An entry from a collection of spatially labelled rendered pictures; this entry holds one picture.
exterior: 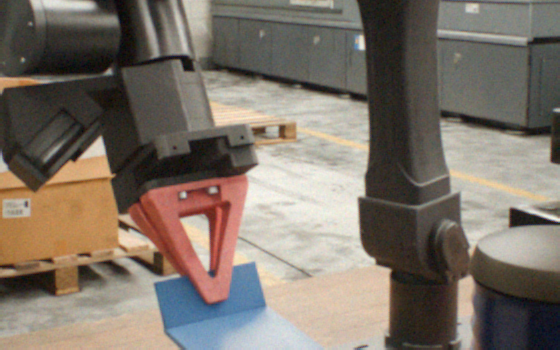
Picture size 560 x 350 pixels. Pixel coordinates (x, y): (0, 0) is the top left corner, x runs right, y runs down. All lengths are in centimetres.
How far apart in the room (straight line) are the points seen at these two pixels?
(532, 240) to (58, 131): 44
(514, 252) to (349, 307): 87
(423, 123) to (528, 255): 66
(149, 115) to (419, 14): 30
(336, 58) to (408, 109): 869
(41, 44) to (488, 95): 719
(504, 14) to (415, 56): 673
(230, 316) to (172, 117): 13
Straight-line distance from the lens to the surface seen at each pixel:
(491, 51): 770
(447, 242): 88
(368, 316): 105
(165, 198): 62
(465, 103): 796
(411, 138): 86
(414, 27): 85
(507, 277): 21
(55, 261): 402
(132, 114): 62
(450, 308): 93
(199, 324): 64
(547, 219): 48
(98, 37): 63
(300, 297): 111
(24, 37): 62
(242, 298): 65
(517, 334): 21
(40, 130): 62
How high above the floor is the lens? 126
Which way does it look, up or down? 11 degrees down
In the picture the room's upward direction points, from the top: 1 degrees counter-clockwise
